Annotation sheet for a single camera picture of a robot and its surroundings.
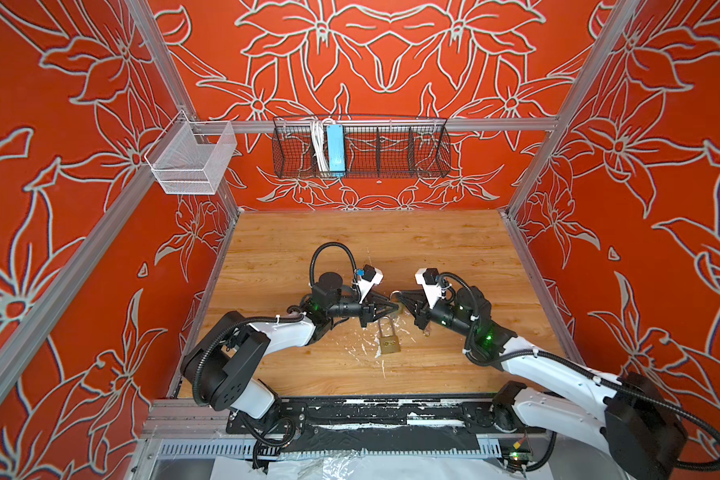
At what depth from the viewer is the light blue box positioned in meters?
0.90

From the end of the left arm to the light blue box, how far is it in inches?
16.2

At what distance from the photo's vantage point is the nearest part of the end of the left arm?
70 cm
